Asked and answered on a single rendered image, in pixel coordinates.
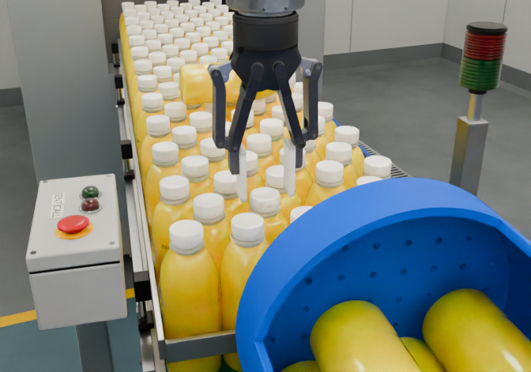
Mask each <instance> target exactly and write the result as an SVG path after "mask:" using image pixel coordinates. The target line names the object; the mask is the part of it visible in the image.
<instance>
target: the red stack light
mask: <svg viewBox="0 0 531 372"><path fill-rule="evenodd" d="M506 41H507V33H506V32H505V33H504V34H502V35H481V34H476V33H472V32H469V31H468V29H467V30H466V31H465V40H464V46H463V52H462V54H463V55H464V56H465V57H468V58H473V59H479V60H497V59H501V58H502V57H503V56H504V51H505V45H506Z"/></svg>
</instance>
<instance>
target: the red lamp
mask: <svg viewBox="0 0 531 372"><path fill-rule="evenodd" d="M99 206H100V204H99V202H98V200H96V199H95V198H93V197H89V198H85V199H84V200H83V201H82V203H81V208H82V209H83V210H94V209H97V208H98V207H99Z"/></svg>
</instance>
